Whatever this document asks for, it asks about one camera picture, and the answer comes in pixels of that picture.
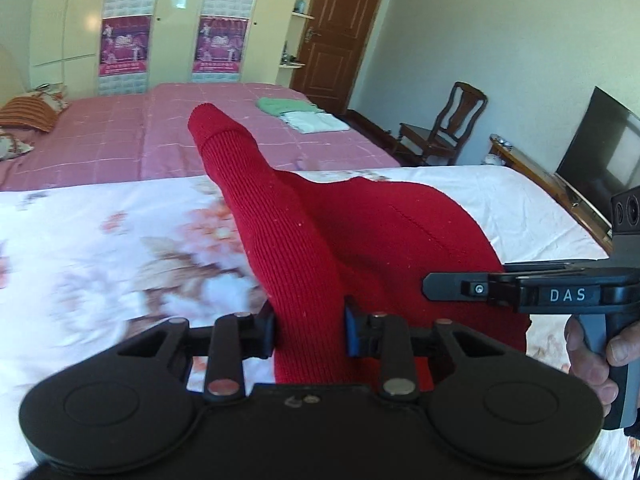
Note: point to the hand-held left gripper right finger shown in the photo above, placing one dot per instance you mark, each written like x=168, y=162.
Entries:
x=351, y=327

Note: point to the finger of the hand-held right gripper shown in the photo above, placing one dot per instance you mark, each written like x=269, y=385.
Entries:
x=450, y=286

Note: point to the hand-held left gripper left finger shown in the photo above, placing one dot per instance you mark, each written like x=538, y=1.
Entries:
x=265, y=335

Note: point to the red knit sweater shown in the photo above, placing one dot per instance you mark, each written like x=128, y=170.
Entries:
x=300, y=220

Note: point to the person's right hand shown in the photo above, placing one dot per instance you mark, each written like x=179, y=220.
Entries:
x=587, y=360

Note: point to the black television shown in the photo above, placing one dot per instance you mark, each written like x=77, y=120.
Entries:
x=600, y=150

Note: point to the dark wooden chair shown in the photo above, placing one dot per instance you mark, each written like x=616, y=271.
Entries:
x=452, y=120

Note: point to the white floral bedsheet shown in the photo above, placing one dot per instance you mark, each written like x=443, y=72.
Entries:
x=100, y=260

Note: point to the white folded cloth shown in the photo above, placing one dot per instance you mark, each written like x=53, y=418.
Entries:
x=315, y=122

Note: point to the green folded cloth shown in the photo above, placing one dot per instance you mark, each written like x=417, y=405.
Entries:
x=287, y=105

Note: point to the pink checked bedsheet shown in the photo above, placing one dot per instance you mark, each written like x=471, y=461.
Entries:
x=125, y=135

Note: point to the brown wooden door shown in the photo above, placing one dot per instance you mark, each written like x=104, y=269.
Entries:
x=340, y=35

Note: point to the cream corner shelf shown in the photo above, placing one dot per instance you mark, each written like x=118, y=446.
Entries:
x=300, y=15

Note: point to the floral pillow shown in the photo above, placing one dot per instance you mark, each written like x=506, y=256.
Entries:
x=52, y=92
x=12, y=145

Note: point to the orange striped pillow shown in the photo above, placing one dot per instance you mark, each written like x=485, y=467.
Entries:
x=30, y=112

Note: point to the cream wardrobe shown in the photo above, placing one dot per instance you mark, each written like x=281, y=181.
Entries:
x=175, y=10

